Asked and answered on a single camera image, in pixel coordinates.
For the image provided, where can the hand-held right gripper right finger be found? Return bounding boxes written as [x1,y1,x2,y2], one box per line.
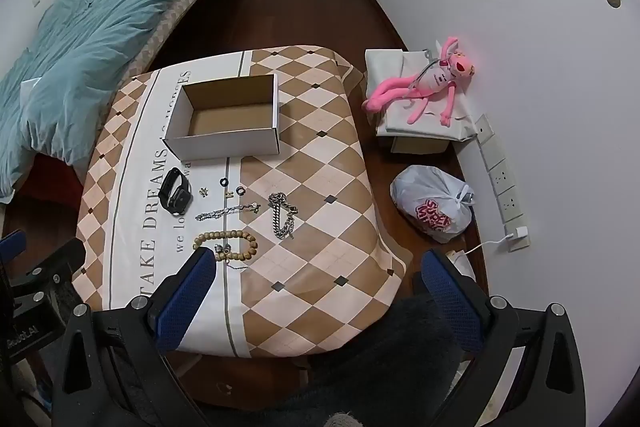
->
[420,248,587,427]

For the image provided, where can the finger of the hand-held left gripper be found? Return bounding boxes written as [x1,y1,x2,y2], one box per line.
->
[14,238,87,308]
[0,230,27,278]

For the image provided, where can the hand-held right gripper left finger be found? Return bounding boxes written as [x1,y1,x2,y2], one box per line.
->
[52,248,218,427]

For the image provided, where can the wooden bead bracelet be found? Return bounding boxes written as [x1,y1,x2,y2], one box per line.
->
[192,230,259,266]

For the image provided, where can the thin silver link bracelet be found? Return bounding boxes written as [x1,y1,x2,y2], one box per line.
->
[195,203,262,223]

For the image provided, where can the black smartwatch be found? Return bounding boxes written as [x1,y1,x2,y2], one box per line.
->
[158,167,193,215]

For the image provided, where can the thick silver chain bracelet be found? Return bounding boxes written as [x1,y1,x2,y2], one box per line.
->
[268,192,299,240]

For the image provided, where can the white cardboard box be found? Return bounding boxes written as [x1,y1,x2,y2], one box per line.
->
[164,73,281,162]

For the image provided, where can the dark fluffy cloth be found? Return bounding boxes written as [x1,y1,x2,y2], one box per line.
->
[280,292,481,427]

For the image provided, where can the white plastic bag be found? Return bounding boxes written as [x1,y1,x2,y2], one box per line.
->
[390,165,475,244]

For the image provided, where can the grey fuzzy object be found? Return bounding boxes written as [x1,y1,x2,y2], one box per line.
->
[326,412,364,427]

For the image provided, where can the brown cardboard box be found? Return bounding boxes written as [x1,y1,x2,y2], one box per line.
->
[390,134,451,155]

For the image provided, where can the checkered printed tablecloth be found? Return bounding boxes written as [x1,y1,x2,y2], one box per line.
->
[76,45,408,358]

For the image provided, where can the blue duvet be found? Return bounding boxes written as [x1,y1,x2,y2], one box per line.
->
[0,0,206,202]

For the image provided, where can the pink plush toy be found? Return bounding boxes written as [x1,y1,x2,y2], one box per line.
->
[362,36,476,126]

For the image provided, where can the white charger cable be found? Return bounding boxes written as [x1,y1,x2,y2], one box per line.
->
[460,234,511,258]

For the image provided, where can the row of wall sockets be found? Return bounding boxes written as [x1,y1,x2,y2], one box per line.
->
[474,114,531,253]

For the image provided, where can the metal wire hanger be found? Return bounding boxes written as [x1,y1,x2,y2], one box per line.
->
[412,49,447,85]

